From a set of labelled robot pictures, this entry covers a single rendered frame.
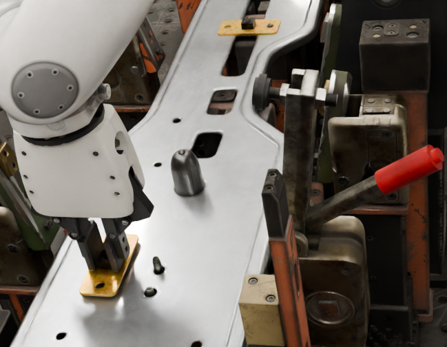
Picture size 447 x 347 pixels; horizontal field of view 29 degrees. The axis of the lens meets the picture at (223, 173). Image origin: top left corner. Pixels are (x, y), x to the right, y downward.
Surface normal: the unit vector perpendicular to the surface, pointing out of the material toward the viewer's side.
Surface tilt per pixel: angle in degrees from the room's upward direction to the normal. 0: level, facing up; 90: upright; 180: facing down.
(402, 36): 0
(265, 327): 90
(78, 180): 92
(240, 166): 0
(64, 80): 92
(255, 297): 0
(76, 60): 93
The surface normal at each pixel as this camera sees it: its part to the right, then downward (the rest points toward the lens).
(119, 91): -0.21, 0.63
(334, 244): -0.15, -0.78
